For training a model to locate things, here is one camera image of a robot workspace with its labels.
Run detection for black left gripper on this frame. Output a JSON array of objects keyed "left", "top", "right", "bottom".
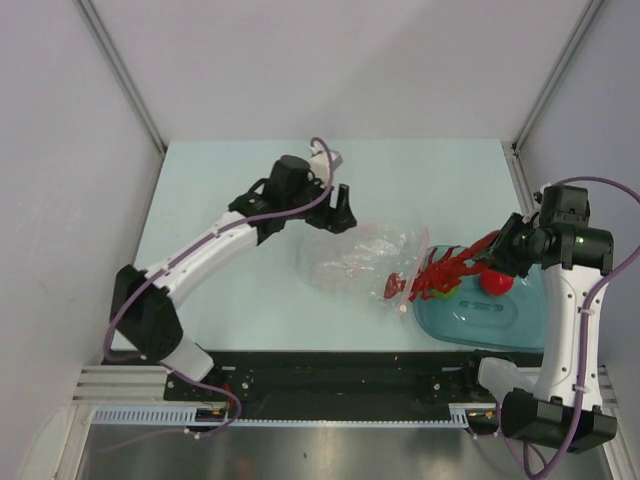
[{"left": 284, "top": 173, "right": 356, "bottom": 235}]

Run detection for red fake food ball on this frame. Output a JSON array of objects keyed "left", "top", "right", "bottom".
[{"left": 479, "top": 270, "right": 514, "bottom": 296}]

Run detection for clear zip top bag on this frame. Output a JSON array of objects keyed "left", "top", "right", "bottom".
[{"left": 295, "top": 222, "right": 431, "bottom": 315}]

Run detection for green fake food ball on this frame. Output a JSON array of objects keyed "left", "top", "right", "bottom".
[{"left": 434, "top": 285, "right": 459, "bottom": 299}]

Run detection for red fake lobster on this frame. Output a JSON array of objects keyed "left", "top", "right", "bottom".
[{"left": 408, "top": 230, "right": 498, "bottom": 302}]

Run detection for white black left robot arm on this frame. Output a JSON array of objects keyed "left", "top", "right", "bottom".
[{"left": 104, "top": 179, "right": 357, "bottom": 400}]

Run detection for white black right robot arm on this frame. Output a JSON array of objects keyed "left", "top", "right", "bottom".
[{"left": 461, "top": 213, "right": 617, "bottom": 454}]

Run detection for teal translucent plastic container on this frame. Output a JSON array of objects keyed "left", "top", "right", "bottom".
[{"left": 413, "top": 265, "right": 549, "bottom": 353}]

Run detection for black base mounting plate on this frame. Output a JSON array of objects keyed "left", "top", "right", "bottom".
[{"left": 99, "top": 349, "right": 551, "bottom": 406}]

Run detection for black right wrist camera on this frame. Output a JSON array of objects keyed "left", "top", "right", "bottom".
[{"left": 534, "top": 184, "right": 590, "bottom": 227}]

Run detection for right aluminium corner post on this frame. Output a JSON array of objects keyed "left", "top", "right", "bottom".
[{"left": 514, "top": 0, "right": 609, "bottom": 146}]

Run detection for aluminium corner post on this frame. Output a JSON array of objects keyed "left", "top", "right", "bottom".
[
  {"left": 514, "top": 0, "right": 609, "bottom": 146},
  {"left": 72, "top": 0, "right": 168, "bottom": 158}
]

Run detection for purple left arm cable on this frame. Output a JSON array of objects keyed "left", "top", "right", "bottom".
[{"left": 97, "top": 136, "right": 339, "bottom": 451}]

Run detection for aluminium front frame rail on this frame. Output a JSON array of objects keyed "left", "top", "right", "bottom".
[{"left": 72, "top": 367, "right": 616, "bottom": 406}]

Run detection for left aluminium corner post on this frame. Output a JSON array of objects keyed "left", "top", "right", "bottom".
[{"left": 72, "top": 0, "right": 168, "bottom": 158}]

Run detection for white slotted cable duct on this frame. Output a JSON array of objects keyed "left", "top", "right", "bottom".
[{"left": 93, "top": 406, "right": 228, "bottom": 426}]

